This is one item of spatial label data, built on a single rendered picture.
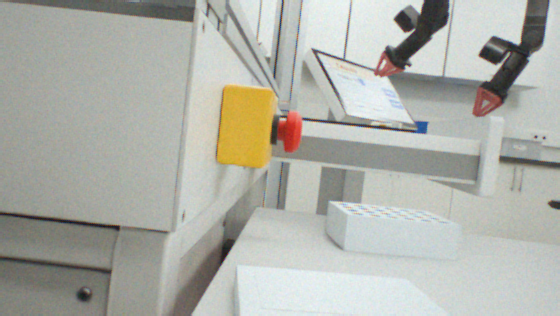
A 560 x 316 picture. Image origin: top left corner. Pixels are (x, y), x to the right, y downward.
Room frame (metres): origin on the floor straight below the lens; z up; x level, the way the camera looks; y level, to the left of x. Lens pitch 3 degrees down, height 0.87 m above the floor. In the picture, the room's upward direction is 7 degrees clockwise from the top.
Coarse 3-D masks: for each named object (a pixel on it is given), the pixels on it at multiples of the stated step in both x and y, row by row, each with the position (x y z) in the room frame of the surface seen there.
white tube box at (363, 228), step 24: (336, 216) 0.49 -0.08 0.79; (360, 216) 0.45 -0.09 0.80; (384, 216) 0.46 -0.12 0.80; (408, 216) 0.48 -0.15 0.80; (432, 216) 0.51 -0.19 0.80; (336, 240) 0.48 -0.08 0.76; (360, 240) 0.45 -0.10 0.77; (384, 240) 0.45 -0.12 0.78; (408, 240) 0.46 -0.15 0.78; (432, 240) 0.46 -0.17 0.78; (456, 240) 0.46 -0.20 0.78
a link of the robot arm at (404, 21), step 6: (408, 6) 1.37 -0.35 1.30; (402, 12) 1.37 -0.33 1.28; (408, 12) 1.36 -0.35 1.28; (414, 12) 1.36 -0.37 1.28; (396, 18) 1.39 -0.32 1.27; (402, 18) 1.38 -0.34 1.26; (408, 18) 1.36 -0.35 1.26; (414, 18) 1.35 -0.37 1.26; (402, 24) 1.38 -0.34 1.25; (408, 24) 1.37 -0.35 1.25; (414, 24) 1.35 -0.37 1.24; (402, 30) 1.40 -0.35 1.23; (420, 30) 1.30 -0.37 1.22; (426, 30) 1.29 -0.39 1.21; (420, 36) 1.32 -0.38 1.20
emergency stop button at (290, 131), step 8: (288, 112) 0.42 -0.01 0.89; (296, 112) 0.41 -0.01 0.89; (280, 120) 0.42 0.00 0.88; (288, 120) 0.40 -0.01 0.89; (296, 120) 0.40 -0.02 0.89; (280, 128) 0.41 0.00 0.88; (288, 128) 0.40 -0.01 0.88; (296, 128) 0.40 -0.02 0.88; (280, 136) 0.41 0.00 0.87; (288, 136) 0.40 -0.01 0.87; (296, 136) 0.40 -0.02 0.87; (288, 144) 0.40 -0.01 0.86; (296, 144) 0.41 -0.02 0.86; (288, 152) 0.42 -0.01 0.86
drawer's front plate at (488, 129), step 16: (432, 128) 0.85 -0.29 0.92; (448, 128) 0.75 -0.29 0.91; (464, 128) 0.68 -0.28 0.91; (480, 128) 0.62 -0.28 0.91; (496, 128) 0.59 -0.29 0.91; (480, 144) 0.61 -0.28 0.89; (496, 144) 0.59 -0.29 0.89; (480, 160) 0.61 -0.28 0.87; (496, 160) 0.59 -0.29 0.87; (480, 176) 0.60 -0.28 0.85; (480, 192) 0.59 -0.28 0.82
